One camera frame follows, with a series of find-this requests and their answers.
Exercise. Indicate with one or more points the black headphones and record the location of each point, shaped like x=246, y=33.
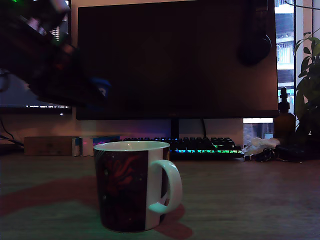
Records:
x=255, y=47

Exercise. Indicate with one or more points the lit computer monitor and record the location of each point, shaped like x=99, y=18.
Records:
x=15, y=100

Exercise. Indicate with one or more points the green leafy plant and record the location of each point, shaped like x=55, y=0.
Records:
x=308, y=100

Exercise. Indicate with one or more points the dark bunch of keys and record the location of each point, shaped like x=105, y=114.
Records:
x=266, y=154

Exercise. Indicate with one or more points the black backlit keyboard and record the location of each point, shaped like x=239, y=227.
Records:
x=200, y=147

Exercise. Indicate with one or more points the brown dropper bottle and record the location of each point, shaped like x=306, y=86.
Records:
x=283, y=122

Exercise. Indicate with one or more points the white and teal small box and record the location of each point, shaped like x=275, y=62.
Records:
x=76, y=147

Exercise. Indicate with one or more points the black monitor stand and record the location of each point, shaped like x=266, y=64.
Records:
x=175, y=128

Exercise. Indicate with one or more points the large dark computer monitor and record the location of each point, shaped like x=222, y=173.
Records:
x=175, y=62

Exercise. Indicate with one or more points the crumpled white tissue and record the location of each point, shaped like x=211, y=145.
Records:
x=262, y=143

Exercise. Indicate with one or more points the dark red printed white mug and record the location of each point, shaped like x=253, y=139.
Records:
x=120, y=187

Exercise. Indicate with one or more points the teal flat box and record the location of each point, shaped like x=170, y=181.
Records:
x=105, y=139

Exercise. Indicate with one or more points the black flat case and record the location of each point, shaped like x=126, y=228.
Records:
x=291, y=151

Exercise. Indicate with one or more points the brown cardboard box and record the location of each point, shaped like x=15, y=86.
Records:
x=47, y=146

